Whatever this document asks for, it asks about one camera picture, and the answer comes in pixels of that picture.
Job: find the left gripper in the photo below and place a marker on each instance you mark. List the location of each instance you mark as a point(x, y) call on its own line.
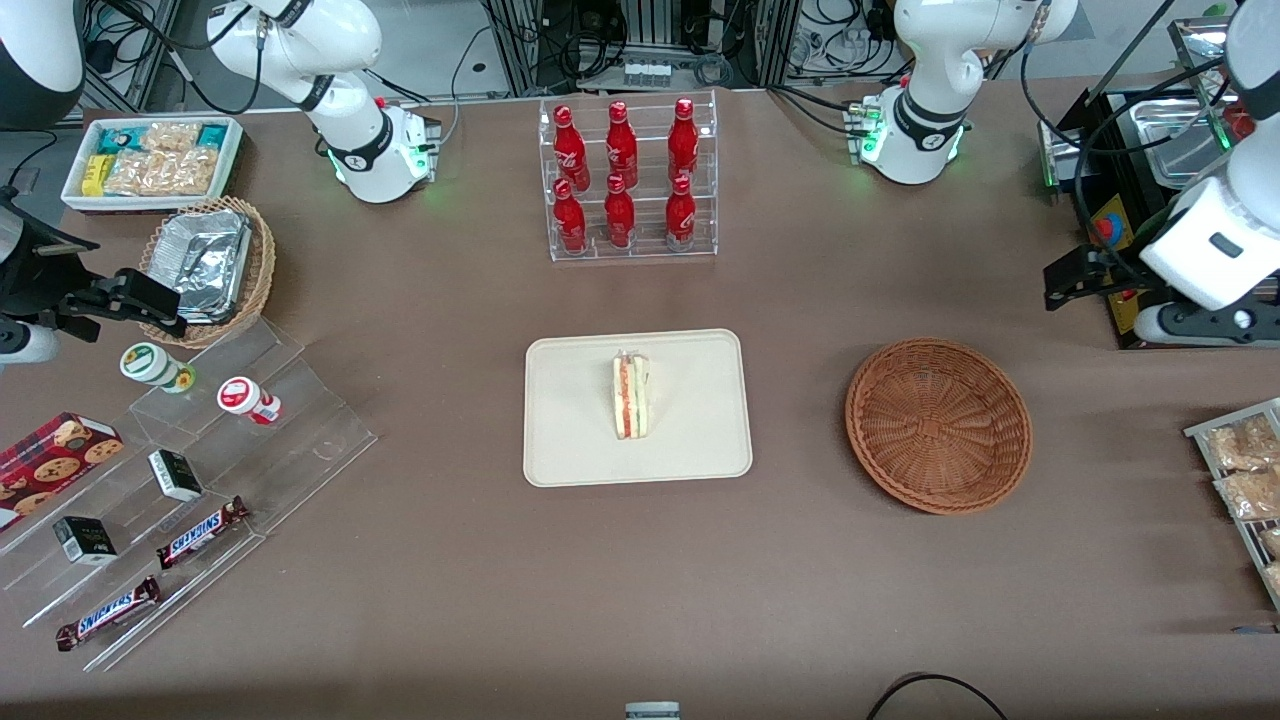
point(1118, 268)

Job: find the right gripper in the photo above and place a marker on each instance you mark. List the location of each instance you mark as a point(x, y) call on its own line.
point(40, 281)

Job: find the triangular sandwich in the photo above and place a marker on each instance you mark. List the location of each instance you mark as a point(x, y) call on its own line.
point(630, 400)

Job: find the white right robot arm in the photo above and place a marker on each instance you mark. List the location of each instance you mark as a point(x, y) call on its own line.
point(300, 40)

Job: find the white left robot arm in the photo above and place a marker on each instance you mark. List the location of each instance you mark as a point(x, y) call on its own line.
point(930, 60)

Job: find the light wicker basket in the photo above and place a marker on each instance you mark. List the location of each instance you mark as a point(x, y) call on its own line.
point(262, 270)

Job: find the brown round wicker basket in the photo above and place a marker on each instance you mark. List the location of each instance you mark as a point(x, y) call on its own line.
point(940, 430)

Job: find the cream rectangular serving tray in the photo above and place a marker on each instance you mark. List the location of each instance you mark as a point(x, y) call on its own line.
point(700, 420)

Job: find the black food warmer appliance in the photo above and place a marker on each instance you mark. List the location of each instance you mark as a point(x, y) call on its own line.
point(1120, 320)

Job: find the red cookie box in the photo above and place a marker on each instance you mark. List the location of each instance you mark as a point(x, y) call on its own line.
point(50, 465)

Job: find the green lid yogurt cup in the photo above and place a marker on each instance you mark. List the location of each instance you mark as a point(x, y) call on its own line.
point(150, 364)

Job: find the clear bag of pastries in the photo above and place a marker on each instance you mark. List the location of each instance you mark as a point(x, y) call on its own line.
point(1250, 495)
point(1274, 578)
point(1272, 542)
point(1245, 445)

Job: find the white rectangular snack bin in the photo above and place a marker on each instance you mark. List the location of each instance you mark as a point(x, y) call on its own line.
point(75, 195)

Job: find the stainless steel pan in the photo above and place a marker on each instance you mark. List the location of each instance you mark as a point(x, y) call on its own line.
point(1180, 145)

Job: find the yellow snack packet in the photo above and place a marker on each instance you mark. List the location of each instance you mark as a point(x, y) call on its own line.
point(96, 175)

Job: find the aluminium foil container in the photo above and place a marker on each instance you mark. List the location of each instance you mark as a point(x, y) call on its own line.
point(205, 265)

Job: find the small black box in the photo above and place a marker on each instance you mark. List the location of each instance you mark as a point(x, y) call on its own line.
point(85, 540)
point(175, 475)

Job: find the clear bag of crackers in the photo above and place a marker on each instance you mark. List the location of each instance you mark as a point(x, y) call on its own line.
point(160, 172)
point(170, 137)

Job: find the red lid yogurt cup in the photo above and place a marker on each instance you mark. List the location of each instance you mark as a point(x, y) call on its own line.
point(242, 397)

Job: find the teal snack packet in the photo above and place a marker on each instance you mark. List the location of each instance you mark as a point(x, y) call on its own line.
point(120, 138)
point(212, 136)

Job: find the Snickers chocolate bar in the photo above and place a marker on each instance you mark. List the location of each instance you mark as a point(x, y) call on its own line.
point(108, 613)
point(200, 533)

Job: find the clear acrylic stepped display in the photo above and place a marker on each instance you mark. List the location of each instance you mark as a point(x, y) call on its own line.
point(310, 440)

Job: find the small dark flat object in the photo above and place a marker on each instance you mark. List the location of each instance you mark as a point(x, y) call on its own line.
point(1255, 629)

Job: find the red cola bottle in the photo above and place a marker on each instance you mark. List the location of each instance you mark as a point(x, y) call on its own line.
point(680, 215)
point(621, 145)
point(683, 140)
point(570, 145)
point(619, 215)
point(570, 220)

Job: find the clear acrylic bottle rack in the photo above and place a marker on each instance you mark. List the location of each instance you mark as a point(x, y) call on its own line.
point(645, 240)

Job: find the white connector block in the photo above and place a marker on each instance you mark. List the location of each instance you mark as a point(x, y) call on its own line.
point(647, 74)

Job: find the small grey device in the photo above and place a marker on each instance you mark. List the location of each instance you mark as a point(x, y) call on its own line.
point(652, 711)

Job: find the aluminium frame rack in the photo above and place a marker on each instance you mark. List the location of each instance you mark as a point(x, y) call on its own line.
point(520, 50)

